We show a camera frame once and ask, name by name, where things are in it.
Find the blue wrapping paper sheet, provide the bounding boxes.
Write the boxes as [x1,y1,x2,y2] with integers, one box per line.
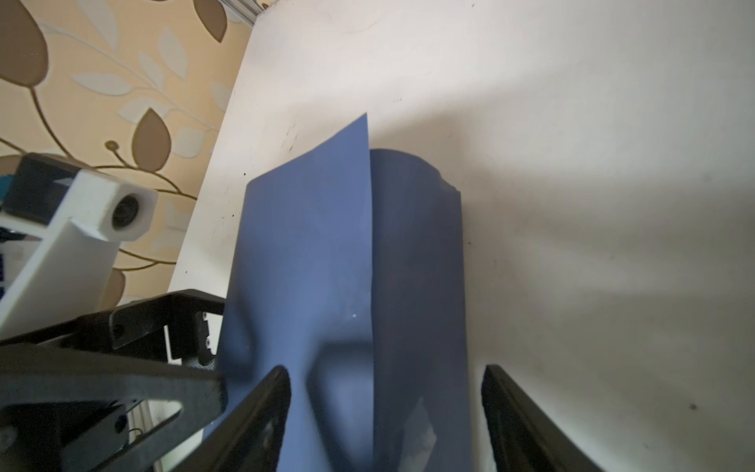
[217,117,473,471]

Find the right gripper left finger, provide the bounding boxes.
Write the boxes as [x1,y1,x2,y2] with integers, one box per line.
[175,366,291,472]

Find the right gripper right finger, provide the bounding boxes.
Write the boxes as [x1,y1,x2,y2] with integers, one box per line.
[481,364,601,472]

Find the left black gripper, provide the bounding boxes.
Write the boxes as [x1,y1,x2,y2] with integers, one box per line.
[1,289,227,471]

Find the clear adhesive tape piece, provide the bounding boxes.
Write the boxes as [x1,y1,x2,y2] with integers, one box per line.
[399,397,436,472]

